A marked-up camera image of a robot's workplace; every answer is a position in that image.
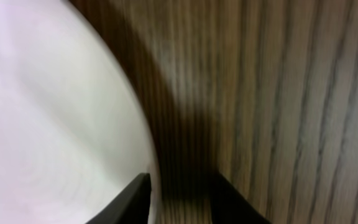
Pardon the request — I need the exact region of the pink plate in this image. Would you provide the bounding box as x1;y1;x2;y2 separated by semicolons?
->
0;1;160;223

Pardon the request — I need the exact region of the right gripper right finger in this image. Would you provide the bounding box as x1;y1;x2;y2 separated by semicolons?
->
209;172;270;224

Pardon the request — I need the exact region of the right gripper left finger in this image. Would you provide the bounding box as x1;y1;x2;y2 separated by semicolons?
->
86;173;152;224

